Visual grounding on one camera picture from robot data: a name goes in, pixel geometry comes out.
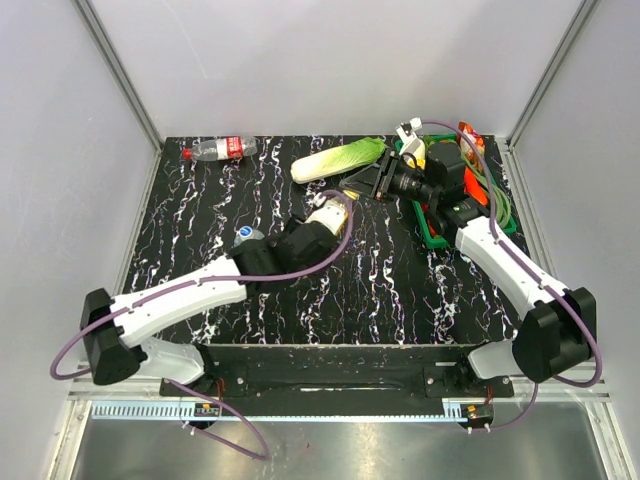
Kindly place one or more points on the clear blue-cap water bottle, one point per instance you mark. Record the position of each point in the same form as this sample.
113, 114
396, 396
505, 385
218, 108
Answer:
246, 233

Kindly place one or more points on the red-label soda bottle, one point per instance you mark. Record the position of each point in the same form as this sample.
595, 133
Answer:
221, 149

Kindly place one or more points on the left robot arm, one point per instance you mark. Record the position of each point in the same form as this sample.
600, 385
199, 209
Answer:
119, 331

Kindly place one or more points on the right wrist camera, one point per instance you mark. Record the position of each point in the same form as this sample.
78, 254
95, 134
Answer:
413, 150

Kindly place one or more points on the red snack packet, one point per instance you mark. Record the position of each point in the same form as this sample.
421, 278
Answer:
470, 142

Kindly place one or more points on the toy napa cabbage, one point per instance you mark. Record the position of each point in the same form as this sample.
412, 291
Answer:
337, 160

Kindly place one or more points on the toy green beans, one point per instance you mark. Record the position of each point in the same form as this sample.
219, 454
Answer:
503, 211

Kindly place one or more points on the yellow juice bottle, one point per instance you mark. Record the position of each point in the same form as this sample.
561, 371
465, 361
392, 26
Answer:
347, 199

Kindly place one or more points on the green plastic basket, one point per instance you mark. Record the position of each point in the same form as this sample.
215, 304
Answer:
430, 237

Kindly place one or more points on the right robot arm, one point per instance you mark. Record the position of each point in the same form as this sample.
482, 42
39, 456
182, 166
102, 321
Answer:
558, 324

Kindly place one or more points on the toy orange carrot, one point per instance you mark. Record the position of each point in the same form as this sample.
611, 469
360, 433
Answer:
474, 188

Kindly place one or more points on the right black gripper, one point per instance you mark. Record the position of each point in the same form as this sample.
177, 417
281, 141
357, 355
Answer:
367, 181

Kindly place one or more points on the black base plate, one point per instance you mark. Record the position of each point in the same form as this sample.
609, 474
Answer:
341, 380

